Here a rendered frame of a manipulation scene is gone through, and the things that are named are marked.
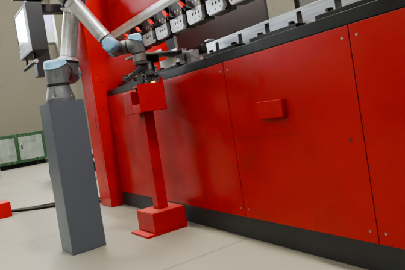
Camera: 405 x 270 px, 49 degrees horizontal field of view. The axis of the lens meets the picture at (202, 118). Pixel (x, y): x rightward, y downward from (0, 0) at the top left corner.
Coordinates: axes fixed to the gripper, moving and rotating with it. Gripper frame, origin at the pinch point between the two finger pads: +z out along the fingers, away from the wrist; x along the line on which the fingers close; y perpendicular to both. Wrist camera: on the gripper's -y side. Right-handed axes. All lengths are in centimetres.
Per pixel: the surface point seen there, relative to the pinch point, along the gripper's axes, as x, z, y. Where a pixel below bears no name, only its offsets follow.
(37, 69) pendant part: 160, -43, -8
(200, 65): -34.4, -10.1, 16.1
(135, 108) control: 0.7, 4.2, -6.8
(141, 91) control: -4.9, -3.9, -3.9
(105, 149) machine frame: 104, 30, 11
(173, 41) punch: 12.7, -30.2, 34.1
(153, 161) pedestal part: 2.1, 34.4, -3.2
